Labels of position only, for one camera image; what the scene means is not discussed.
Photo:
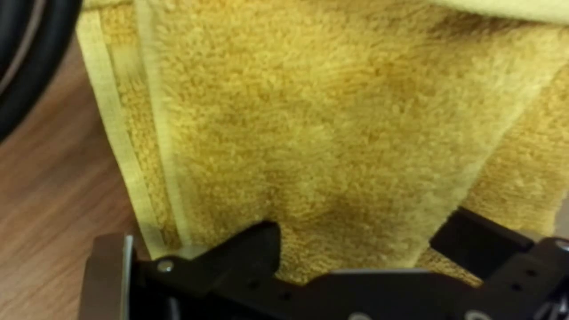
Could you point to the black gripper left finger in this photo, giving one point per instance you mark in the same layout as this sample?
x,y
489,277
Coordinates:
x,y
206,284

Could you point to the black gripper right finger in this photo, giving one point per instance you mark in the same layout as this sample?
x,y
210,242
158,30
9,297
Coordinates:
x,y
521,277

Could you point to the yellow towel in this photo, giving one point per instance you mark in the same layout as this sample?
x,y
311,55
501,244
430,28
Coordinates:
x,y
325,117

